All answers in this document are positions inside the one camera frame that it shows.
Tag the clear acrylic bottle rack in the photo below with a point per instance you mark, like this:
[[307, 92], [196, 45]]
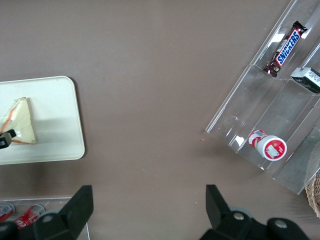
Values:
[[75, 200]]

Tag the Snickers chocolate bar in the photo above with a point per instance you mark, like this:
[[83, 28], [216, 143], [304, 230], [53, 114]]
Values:
[[287, 47]]

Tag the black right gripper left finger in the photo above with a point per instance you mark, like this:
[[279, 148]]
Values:
[[72, 217]]

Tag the triangular sandwich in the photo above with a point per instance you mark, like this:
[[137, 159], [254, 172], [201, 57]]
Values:
[[22, 120]]

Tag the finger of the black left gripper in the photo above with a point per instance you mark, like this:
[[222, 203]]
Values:
[[5, 141]]

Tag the red white yogurt drink bottle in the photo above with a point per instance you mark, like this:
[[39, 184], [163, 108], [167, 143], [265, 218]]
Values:
[[272, 148]]

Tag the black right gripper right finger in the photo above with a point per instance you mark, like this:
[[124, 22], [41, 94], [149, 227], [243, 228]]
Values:
[[225, 225]]

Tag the small light wicker basket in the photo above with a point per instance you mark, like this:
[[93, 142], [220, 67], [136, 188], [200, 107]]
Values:
[[314, 197]]

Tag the clear acrylic snack stand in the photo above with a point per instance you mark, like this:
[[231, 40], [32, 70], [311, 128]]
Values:
[[262, 100]]

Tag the black white snack pack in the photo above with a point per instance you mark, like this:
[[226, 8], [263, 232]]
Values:
[[306, 78]]

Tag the cream plastic tray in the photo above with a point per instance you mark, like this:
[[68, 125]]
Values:
[[55, 125]]

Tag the red cola bottle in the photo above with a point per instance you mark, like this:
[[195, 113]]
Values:
[[28, 216], [6, 211]]

